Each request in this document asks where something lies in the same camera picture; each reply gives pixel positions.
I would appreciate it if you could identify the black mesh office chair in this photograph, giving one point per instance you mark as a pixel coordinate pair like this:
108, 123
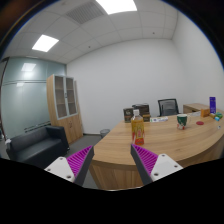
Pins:
168, 107

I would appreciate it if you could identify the wooden glass-door cabinet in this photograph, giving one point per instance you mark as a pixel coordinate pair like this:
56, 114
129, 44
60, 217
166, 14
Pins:
68, 123

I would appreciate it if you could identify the orange-labelled drink bottle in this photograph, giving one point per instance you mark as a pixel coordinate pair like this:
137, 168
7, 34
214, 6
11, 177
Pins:
137, 131

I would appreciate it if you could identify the dark brown box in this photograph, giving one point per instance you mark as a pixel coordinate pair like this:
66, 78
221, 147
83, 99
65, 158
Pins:
128, 115

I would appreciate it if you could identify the square ceiling light panel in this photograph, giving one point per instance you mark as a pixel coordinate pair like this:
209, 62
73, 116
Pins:
45, 43
116, 6

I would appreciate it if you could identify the ceiling air vent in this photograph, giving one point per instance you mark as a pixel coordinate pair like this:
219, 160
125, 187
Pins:
85, 11

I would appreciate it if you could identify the purple upright box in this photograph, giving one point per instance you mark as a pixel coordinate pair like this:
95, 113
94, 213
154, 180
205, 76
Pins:
212, 105

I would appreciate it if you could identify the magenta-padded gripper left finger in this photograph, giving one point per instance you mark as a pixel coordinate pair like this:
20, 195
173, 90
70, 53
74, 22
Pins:
71, 166

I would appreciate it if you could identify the black leather sofa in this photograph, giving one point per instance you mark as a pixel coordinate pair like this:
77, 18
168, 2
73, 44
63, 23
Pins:
36, 145

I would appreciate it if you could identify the small yellow-brown box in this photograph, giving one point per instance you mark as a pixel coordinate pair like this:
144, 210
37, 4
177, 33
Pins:
146, 118

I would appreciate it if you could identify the white printed leaflet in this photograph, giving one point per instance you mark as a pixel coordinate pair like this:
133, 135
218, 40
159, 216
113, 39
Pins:
159, 119

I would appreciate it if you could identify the small tan box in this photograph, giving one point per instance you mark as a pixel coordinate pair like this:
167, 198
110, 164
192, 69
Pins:
212, 115

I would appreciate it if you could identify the grey waste bin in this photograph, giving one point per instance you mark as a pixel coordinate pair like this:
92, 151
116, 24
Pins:
104, 133

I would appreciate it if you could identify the small light-blue packet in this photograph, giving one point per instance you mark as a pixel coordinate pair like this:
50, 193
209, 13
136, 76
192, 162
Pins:
217, 118

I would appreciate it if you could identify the green and white mug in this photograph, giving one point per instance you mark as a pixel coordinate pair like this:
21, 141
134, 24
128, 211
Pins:
181, 122

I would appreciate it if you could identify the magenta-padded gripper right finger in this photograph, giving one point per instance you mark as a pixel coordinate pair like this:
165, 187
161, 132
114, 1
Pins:
153, 165

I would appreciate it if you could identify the wooden side desk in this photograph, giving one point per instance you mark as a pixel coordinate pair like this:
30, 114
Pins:
193, 107

